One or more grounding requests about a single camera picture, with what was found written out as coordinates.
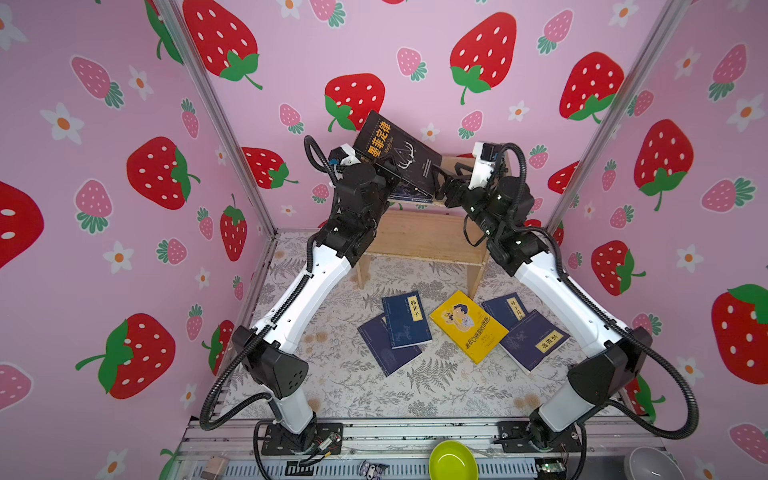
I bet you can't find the black book yellow title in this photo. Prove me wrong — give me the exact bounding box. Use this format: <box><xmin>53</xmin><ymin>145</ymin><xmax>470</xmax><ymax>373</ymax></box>
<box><xmin>353</xmin><ymin>111</ymin><xmax>442</xmax><ymax>196</ymax></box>

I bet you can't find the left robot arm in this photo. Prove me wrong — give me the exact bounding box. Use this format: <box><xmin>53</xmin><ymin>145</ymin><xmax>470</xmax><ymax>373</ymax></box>
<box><xmin>199</xmin><ymin>136</ymin><xmax>400</xmax><ymax>451</ymax></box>

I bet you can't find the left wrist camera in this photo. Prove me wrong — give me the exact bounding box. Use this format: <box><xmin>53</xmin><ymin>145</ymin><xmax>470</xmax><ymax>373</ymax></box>
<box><xmin>328</xmin><ymin>144</ymin><xmax>361</xmax><ymax>169</ymax></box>

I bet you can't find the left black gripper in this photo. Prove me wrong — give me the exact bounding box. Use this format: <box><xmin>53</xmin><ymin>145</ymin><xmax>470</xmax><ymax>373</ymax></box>
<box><xmin>358</xmin><ymin>153</ymin><xmax>396</xmax><ymax>240</ymax></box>

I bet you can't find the dark portrait cover book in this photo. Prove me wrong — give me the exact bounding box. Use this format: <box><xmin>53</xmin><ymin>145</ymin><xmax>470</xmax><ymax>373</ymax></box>
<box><xmin>385</xmin><ymin>183</ymin><xmax>434</xmax><ymax>205</ymax></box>

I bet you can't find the blue book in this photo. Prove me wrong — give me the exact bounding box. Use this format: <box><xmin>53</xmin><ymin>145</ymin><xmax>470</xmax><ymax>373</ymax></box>
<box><xmin>500</xmin><ymin>310</ymin><xmax>570</xmax><ymax>374</ymax></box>
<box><xmin>382</xmin><ymin>291</ymin><xmax>432</xmax><ymax>349</ymax></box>
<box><xmin>481</xmin><ymin>293</ymin><xmax>528</xmax><ymax>330</ymax></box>
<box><xmin>357</xmin><ymin>314</ymin><xmax>422</xmax><ymax>377</ymax></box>

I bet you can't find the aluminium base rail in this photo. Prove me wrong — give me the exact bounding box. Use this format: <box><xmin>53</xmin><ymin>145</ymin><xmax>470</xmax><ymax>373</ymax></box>
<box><xmin>161</xmin><ymin>416</ymin><xmax>667</xmax><ymax>480</ymax></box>

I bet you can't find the green bowl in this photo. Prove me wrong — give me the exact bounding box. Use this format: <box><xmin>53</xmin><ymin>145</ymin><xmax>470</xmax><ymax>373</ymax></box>
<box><xmin>428</xmin><ymin>440</ymin><xmax>479</xmax><ymax>480</ymax></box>

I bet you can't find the wooden two-tier shelf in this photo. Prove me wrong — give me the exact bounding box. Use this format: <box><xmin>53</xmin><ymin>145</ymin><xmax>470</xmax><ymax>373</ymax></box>
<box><xmin>353</xmin><ymin>152</ymin><xmax>515</xmax><ymax>299</ymax></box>

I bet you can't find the grey bowl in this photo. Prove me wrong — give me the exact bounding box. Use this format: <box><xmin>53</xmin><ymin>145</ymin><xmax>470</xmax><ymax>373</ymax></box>
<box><xmin>623</xmin><ymin>446</ymin><xmax>685</xmax><ymax>480</ymax></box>

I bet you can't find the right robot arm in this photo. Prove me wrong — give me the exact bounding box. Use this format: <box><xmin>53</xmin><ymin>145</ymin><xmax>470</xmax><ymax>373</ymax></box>
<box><xmin>432</xmin><ymin>142</ymin><xmax>700</xmax><ymax>451</ymax></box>

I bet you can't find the yellow cartoon cover book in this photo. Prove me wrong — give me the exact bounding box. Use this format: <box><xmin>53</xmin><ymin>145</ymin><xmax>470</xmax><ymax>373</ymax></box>
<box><xmin>430</xmin><ymin>291</ymin><xmax>509</xmax><ymax>365</ymax></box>

